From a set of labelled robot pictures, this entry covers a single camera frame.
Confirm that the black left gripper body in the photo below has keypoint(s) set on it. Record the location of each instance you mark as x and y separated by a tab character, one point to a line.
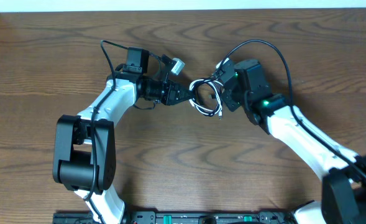
170	93

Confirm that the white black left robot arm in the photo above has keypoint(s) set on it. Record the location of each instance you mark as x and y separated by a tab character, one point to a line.
85	152

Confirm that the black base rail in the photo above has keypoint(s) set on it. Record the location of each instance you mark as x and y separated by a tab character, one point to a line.
147	217

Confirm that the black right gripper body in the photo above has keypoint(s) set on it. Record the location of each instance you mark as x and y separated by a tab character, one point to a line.
233	100

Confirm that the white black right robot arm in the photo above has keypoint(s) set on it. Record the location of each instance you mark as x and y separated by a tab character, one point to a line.
341	170

